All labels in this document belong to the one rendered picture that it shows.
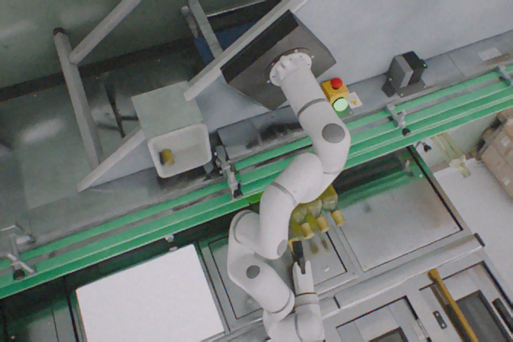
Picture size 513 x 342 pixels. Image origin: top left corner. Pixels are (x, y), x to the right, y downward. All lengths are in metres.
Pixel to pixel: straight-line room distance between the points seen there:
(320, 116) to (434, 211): 0.81
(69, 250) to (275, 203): 0.74
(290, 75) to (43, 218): 0.89
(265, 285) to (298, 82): 0.53
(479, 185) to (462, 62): 3.86
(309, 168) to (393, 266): 0.70
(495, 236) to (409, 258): 3.74
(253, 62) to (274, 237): 0.47
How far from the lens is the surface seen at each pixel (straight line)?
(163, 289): 1.66
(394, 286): 1.71
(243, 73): 1.30
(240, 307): 1.62
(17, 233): 1.56
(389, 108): 1.67
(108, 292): 1.70
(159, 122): 1.38
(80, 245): 1.60
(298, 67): 1.31
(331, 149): 1.18
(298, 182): 1.14
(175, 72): 2.13
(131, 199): 1.59
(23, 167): 2.04
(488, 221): 5.52
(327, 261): 1.68
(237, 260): 1.23
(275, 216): 1.10
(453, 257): 1.80
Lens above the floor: 1.60
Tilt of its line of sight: 26 degrees down
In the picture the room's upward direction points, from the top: 154 degrees clockwise
